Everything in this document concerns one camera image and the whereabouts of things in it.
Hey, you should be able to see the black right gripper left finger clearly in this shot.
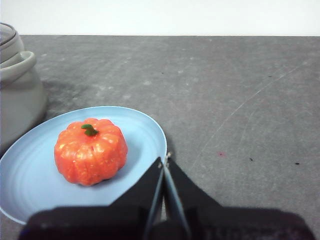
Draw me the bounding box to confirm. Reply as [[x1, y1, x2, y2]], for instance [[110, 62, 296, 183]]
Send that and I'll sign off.
[[21, 156, 165, 240]]

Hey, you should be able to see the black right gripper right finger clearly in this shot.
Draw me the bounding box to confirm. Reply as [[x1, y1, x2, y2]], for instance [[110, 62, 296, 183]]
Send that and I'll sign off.
[[166, 161, 315, 240]]

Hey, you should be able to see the orange toy pumpkin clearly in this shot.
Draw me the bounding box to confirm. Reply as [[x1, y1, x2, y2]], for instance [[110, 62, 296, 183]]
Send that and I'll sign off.
[[54, 118, 129, 187]]

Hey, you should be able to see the blue round plate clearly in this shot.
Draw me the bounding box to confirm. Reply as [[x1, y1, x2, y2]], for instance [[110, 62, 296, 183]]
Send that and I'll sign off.
[[0, 106, 168, 225]]

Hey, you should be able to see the pale green electric steamer pot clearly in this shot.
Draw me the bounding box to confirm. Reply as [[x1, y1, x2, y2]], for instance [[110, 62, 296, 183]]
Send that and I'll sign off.
[[0, 22, 48, 151]]

